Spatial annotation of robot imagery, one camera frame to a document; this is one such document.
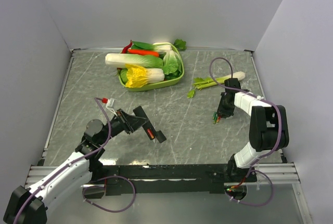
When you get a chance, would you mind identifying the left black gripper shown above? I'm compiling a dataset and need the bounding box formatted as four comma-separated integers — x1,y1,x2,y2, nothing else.
97,108,148,145

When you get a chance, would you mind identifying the black remote control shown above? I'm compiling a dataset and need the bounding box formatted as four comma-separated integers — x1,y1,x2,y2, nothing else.
143,121,167,143

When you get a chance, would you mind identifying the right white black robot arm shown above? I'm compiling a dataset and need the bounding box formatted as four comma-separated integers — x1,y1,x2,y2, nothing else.
214,78,289,182

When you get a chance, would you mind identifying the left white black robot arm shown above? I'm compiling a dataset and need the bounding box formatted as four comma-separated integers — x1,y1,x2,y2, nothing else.
3,106,149,223

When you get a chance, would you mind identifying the green plastic tray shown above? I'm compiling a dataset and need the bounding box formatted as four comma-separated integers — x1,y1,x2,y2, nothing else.
117,39,186,92

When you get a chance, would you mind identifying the yellow leaf cabbage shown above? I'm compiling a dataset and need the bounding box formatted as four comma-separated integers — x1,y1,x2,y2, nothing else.
125,64,164,88

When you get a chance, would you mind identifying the celery stalk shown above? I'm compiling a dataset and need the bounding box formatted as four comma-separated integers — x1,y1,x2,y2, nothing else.
187,72,246,98

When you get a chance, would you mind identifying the long white green cabbage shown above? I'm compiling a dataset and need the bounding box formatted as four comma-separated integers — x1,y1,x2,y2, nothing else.
105,53,163,69

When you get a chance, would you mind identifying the green lettuce leaf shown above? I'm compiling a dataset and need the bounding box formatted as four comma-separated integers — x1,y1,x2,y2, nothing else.
163,50,182,75

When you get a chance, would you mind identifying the orange red chili pepper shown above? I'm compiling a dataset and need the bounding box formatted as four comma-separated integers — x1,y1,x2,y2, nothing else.
127,49,159,57

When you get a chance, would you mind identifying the dark red chili pepper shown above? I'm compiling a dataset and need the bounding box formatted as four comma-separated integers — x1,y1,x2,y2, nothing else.
121,40,133,54

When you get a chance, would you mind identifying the bok choy in tray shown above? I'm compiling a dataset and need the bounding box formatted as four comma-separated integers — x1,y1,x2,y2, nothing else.
131,41,173,54

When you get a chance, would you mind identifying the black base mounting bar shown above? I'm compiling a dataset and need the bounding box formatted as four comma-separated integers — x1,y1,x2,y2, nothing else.
83,164,257,199

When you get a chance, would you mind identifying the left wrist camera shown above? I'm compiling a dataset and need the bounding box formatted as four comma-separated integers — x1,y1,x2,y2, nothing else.
101,98,116,115

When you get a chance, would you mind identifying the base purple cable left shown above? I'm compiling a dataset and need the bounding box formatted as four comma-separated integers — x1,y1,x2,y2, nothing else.
82,175,136,213

